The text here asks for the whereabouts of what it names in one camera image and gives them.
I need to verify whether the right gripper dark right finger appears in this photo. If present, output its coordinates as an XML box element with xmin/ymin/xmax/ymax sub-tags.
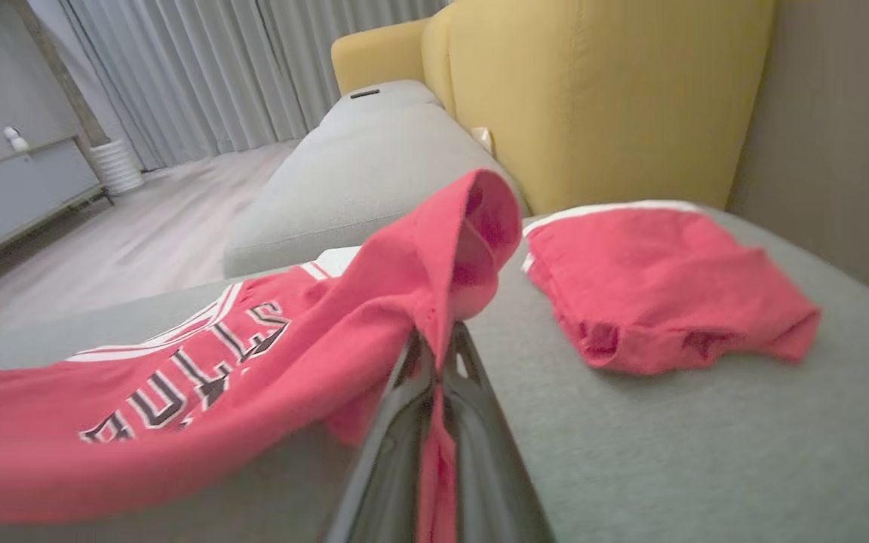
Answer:
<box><xmin>441</xmin><ymin>324</ymin><xmax>557</xmax><ymax>543</ymax></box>

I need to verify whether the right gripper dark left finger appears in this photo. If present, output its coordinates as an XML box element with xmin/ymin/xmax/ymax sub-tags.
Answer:
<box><xmin>324</xmin><ymin>331</ymin><xmax>440</xmax><ymax>543</ymax></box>

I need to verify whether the red white basketball jersey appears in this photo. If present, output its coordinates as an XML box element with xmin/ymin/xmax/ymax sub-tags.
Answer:
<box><xmin>0</xmin><ymin>169</ymin><xmax>524</xmax><ymax>543</ymax></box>

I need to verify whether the red shorts white stripe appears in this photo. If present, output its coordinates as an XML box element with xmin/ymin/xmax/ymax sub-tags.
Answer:
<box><xmin>520</xmin><ymin>199</ymin><xmax>822</xmax><ymax>376</ymax></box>

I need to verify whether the large grey sofa seat cushion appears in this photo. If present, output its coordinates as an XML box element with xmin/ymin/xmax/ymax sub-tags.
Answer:
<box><xmin>0</xmin><ymin>200</ymin><xmax>869</xmax><ymax>543</ymax></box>

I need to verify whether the small grey sofa seat cushion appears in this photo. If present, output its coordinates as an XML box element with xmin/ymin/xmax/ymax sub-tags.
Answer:
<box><xmin>320</xmin><ymin>78</ymin><xmax>444</xmax><ymax>127</ymax></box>

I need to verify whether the large yellow sofa backrest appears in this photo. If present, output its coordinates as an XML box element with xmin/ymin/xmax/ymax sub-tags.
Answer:
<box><xmin>446</xmin><ymin>0</ymin><xmax>776</xmax><ymax>217</ymax></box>

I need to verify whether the white ribbed plant pot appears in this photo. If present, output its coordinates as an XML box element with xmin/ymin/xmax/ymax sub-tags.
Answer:
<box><xmin>89</xmin><ymin>137</ymin><xmax>146</xmax><ymax>197</ymax></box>

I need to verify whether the yellow sofa armrest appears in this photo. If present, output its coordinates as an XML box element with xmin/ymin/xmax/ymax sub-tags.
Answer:
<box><xmin>330</xmin><ymin>18</ymin><xmax>432</xmax><ymax>96</ymax></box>

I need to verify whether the grey pleated curtain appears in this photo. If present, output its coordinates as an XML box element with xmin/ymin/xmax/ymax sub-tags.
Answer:
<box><xmin>27</xmin><ymin>0</ymin><xmax>452</xmax><ymax>172</ymax></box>

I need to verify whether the grey low tv cabinet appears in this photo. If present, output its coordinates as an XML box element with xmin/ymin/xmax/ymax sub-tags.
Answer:
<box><xmin>0</xmin><ymin>133</ymin><xmax>116</xmax><ymax>278</ymax></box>

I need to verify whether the indoor tree trunk with leaves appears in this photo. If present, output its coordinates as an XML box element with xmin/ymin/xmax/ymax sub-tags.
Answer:
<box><xmin>6</xmin><ymin>0</ymin><xmax>112</xmax><ymax>149</ymax></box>

